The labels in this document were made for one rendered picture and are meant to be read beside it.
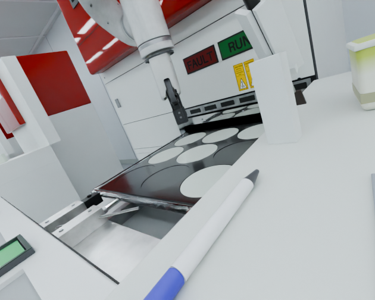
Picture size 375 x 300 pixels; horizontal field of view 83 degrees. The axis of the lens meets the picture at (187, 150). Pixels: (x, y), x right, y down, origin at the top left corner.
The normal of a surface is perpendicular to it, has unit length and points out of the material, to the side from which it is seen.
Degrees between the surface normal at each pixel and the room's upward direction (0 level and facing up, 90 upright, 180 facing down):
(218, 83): 90
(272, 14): 114
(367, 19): 90
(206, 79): 90
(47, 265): 0
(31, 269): 0
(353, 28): 90
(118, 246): 0
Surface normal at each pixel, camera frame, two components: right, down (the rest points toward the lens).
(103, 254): -0.33, -0.90
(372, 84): -0.48, 0.42
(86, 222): 0.73, -0.05
